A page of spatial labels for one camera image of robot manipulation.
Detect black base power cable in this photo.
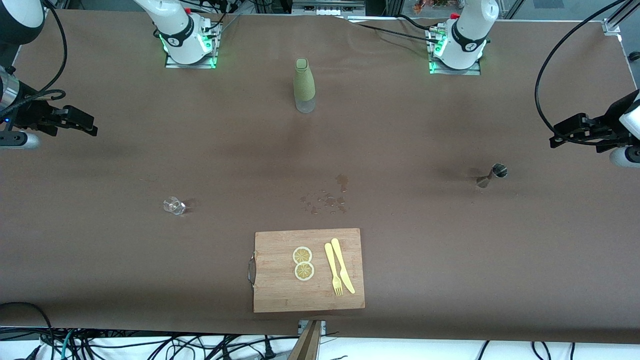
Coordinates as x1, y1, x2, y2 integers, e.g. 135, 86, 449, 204
347, 14, 441, 47

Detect wooden post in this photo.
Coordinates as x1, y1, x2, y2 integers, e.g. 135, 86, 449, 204
287, 320, 323, 360

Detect wooden cutting board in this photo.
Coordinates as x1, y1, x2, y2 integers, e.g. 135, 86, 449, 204
248, 228, 366, 314

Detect teal cable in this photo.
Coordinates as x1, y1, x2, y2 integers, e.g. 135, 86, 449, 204
60, 330, 76, 360

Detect grey power strip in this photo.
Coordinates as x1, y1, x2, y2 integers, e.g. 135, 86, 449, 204
292, 0, 366, 17

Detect yellow plastic fork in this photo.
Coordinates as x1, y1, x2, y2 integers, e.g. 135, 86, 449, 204
324, 242, 344, 297

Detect thick black cable loop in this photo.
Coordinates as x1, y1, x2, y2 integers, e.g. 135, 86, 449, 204
0, 301, 55, 360

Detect steel jigger measuring cup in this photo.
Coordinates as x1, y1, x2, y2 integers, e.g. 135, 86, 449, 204
475, 163, 509, 189

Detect small clear glass cup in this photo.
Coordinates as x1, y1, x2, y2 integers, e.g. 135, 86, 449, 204
162, 196, 187, 216

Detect spilled liquid drops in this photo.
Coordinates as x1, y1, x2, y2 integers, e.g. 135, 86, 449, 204
300, 173, 349, 216

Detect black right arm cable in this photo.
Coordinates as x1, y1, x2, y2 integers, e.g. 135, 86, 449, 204
10, 0, 69, 102

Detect brown table mat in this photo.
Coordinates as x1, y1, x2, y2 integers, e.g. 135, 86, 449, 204
0, 9, 640, 346

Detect small metal bracket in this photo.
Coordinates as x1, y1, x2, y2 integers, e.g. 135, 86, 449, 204
298, 320, 327, 336

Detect yellow plastic knife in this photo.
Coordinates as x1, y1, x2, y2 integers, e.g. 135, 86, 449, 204
330, 238, 356, 295

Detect green sleeved glass bottle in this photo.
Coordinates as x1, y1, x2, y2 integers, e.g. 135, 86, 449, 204
293, 58, 317, 114

